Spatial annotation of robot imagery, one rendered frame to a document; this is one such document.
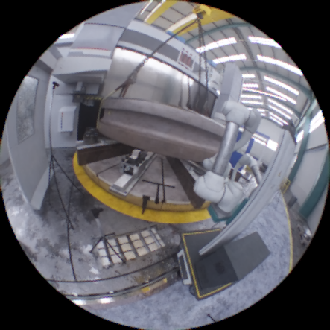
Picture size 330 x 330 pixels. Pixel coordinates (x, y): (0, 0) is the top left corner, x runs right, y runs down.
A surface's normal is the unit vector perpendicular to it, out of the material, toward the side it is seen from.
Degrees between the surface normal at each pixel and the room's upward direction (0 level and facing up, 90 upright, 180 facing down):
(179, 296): 0
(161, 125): 90
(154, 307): 0
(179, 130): 90
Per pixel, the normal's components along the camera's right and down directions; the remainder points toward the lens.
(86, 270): 0.25, -0.88
